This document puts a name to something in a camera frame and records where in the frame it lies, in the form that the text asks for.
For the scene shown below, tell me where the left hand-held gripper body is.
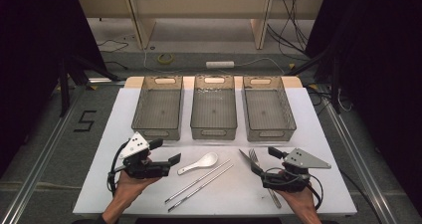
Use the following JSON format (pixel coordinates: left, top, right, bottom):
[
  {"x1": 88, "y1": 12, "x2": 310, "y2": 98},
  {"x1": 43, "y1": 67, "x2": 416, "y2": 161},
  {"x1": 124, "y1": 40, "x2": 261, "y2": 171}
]
[{"x1": 117, "y1": 131, "x2": 171, "y2": 180}]

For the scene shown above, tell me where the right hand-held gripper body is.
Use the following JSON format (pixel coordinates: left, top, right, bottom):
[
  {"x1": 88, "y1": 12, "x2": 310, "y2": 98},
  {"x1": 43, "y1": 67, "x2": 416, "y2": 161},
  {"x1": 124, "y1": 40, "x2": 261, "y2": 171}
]
[{"x1": 261, "y1": 147, "x2": 332, "y2": 194}]

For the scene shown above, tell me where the metal fork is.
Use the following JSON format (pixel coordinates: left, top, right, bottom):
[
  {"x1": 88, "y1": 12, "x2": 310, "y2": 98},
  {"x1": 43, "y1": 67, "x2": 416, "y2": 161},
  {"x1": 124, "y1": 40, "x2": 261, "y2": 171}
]
[{"x1": 248, "y1": 147, "x2": 283, "y2": 209}]

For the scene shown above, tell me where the white ceramic spoon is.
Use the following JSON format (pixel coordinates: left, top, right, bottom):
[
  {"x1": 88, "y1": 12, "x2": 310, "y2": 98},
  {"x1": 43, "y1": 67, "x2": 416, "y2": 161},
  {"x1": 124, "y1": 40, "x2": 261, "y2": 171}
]
[{"x1": 176, "y1": 151, "x2": 220, "y2": 176}]

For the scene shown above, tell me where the metal chopstick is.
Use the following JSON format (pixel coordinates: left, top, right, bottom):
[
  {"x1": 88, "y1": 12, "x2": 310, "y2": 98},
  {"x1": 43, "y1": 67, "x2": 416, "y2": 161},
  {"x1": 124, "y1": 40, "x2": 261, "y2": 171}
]
[
  {"x1": 167, "y1": 163, "x2": 235, "y2": 214},
  {"x1": 164, "y1": 158, "x2": 232, "y2": 205}
]

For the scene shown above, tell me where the smoky clear plastic bin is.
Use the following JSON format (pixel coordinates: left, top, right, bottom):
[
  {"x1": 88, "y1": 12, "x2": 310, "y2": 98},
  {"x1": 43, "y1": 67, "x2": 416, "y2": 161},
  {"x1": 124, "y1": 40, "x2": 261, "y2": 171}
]
[
  {"x1": 130, "y1": 75, "x2": 184, "y2": 141},
  {"x1": 190, "y1": 74, "x2": 239, "y2": 141},
  {"x1": 241, "y1": 75, "x2": 298, "y2": 142}
]

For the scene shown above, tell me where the person's right hand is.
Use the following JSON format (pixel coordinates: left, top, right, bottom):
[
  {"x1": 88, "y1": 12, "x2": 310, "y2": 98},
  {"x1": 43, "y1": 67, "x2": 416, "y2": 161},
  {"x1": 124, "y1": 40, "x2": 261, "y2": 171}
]
[{"x1": 276, "y1": 185, "x2": 317, "y2": 212}]

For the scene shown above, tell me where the person's left hand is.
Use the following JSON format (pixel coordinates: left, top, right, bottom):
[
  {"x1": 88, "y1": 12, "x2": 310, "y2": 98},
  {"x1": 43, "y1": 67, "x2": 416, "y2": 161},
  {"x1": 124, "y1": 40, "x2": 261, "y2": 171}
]
[{"x1": 113, "y1": 169, "x2": 162, "y2": 204}]

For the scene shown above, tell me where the white table mat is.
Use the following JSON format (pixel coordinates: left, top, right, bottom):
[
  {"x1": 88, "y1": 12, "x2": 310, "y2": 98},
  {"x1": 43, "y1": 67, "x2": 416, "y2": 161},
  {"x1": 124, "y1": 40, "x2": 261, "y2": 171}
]
[{"x1": 72, "y1": 86, "x2": 358, "y2": 217}]

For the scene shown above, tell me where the black metal stand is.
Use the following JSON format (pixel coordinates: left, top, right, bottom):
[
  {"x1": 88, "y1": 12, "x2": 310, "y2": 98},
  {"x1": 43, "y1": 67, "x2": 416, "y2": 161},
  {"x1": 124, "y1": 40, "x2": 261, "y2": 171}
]
[
  {"x1": 284, "y1": 47, "x2": 343, "y2": 114},
  {"x1": 57, "y1": 55, "x2": 121, "y2": 117}
]

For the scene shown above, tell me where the yellow tape roll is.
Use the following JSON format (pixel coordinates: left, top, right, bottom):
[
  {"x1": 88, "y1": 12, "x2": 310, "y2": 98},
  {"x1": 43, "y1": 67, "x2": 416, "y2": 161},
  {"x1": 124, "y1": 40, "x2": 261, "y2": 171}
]
[{"x1": 156, "y1": 53, "x2": 175, "y2": 66}]

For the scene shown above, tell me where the white power strip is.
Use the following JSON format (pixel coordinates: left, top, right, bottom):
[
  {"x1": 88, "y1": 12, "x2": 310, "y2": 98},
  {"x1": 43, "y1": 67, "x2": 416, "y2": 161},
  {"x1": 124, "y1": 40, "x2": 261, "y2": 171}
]
[{"x1": 205, "y1": 60, "x2": 236, "y2": 70}]

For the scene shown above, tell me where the black curtain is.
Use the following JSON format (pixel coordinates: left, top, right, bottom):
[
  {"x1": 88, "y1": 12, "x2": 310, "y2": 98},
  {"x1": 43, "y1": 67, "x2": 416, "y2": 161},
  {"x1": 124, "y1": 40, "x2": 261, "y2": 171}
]
[
  {"x1": 0, "y1": 0, "x2": 107, "y2": 173},
  {"x1": 304, "y1": 0, "x2": 422, "y2": 216}
]

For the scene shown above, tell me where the pale wooden shelf unit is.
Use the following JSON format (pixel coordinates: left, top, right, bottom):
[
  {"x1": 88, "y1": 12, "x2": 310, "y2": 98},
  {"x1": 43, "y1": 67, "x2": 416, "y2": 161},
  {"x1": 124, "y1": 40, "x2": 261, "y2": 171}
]
[{"x1": 75, "y1": 0, "x2": 328, "y2": 51}]

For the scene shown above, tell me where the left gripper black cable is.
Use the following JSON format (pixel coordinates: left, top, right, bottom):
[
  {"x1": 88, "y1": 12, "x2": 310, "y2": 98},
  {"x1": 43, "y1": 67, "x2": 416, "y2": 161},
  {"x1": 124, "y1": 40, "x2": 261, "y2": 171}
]
[{"x1": 106, "y1": 143, "x2": 131, "y2": 196}]

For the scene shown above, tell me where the aluminium floor rail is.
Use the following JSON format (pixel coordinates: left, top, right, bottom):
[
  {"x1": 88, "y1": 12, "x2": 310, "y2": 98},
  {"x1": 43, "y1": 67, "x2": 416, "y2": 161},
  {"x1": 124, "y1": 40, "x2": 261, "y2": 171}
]
[
  {"x1": 0, "y1": 84, "x2": 85, "y2": 224},
  {"x1": 317, "y1": 94, "x2": 399, "y2": 224}
]

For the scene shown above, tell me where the white power strip cable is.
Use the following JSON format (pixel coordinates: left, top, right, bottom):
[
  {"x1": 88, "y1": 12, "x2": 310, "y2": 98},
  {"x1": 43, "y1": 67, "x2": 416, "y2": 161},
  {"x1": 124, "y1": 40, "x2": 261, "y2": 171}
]
[{"x1": 233, "y1": 57, "x2": 287, "y2": 76}]

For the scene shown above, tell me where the thin black floor cable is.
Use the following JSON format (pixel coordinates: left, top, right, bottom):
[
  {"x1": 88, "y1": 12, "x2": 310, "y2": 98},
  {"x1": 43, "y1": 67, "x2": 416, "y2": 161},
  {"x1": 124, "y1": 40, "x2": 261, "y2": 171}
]
[{"x1": 96, "y1": 38, "x2": 130, "y2": 54}]

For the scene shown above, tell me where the bundle of black cables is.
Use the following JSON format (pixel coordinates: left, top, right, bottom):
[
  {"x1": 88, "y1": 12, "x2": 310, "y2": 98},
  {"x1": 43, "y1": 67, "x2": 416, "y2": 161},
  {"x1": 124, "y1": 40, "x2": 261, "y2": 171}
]
[{"x1": 266, "y1": 0, "x2": 311, "y2": 61}]

